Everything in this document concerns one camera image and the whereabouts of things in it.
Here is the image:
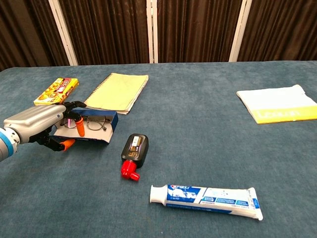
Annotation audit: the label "blue felt table cover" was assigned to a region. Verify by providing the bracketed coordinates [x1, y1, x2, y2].
[0, 60, 317, 238]

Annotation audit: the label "yellow spiral notebook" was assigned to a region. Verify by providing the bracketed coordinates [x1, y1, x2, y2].
[84, 72, 150, 115]

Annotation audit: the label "blue-edged white box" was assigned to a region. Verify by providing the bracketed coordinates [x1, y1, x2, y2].
[53, 107, 119, 145]

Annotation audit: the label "black-rimmed eyeglasses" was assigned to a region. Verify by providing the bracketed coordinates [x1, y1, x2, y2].
[63, 115, 111, 132]

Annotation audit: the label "white blue toothpaste tube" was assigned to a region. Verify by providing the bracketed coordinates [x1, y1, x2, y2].
[149, 184, 264, 221]

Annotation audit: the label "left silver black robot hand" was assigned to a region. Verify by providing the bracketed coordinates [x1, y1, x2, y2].
[3, 101, 87, 152]

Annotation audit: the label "yellow snack box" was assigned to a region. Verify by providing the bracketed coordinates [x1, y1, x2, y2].
[33, 77, 80, 107]

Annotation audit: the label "dark brown pleated curtain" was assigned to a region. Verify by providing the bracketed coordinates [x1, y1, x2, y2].
[157, 0, 242, 63]
[0, 0, 70, 71]
[58, 0, 151, 65]
[237, 0, 317, 62]

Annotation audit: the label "white partition frame post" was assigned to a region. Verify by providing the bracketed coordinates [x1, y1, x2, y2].
[228, 0, 253, 62]
[48, 0, 79, 66]
[146, 0, 159, 64]

